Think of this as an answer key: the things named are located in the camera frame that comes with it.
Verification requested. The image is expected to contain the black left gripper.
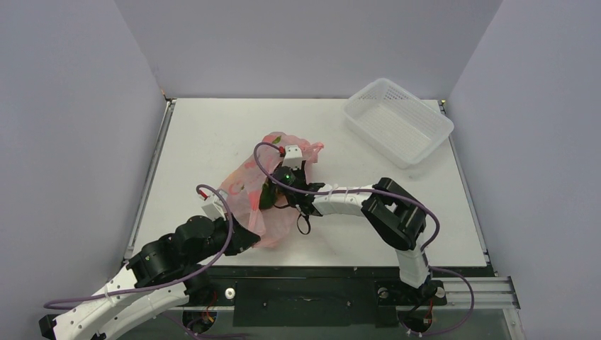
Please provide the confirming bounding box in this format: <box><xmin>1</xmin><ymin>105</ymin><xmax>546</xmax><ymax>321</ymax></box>
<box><xmin>186</xmin><ymin>212</ymin><xmax>262</xmax><ymax>267</ymax></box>

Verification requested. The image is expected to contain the pink plastic bag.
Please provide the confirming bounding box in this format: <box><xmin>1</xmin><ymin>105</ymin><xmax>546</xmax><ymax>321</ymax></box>
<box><xmin>219</xmin><ymin>132</ymin><xmax>325</xmax><ymax>248</ymax></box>

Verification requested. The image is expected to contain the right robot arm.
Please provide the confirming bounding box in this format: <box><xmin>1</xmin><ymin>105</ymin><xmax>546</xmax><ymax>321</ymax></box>
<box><xmin>267</xmin><ymin>164</ymin><xmax>432</xmax><ymax>302</ymax></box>

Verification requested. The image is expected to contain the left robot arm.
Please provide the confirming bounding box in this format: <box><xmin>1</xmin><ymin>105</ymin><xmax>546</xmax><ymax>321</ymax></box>
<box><xmin>38</xmin><ymin>215</ymin><xmax>261</xmax><ymax>339</ymax></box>

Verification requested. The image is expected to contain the white plastic basket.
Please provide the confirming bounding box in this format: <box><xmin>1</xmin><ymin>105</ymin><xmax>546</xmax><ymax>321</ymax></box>
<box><xmin>342</xmin><ymin>78</ymin><xmax>454</xmax><ymax>169</ymax></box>

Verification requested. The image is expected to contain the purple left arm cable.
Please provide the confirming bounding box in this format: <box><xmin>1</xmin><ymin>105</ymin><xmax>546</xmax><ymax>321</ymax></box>
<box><xmin>43</xmin><ymin>183</ymin><xmax>235</xmax><ymax>312</ymax></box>

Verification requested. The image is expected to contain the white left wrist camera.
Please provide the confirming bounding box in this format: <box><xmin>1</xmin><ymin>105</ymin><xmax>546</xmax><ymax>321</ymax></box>
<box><xmin>197</xmin><ymin>188</ymin><xmax>227</xmax><ymax>220</ymax></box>

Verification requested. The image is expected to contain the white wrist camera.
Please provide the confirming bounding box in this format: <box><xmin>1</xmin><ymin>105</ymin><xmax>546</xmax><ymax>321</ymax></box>
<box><xmin>197</xmin><ymin>188</ymin><xmax>227</xmax><ymax>220</ymax></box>
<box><xmin>279</xmin><ymin>144</ymin><xmax>303</xmax><ymax>171</ymax></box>

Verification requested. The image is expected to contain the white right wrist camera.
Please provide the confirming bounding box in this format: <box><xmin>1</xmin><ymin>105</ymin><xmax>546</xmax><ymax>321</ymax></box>
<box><xmin>279</xmin><ymin>144</ymin><xmax>303</xmax><ymax>171</ymax></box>

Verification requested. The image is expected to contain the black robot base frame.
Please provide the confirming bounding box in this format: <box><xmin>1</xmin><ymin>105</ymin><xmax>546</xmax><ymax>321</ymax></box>
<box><xmin>182</xmin><ymin>266</ymin><xmax>493</xmax><ymax>332</ymax></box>

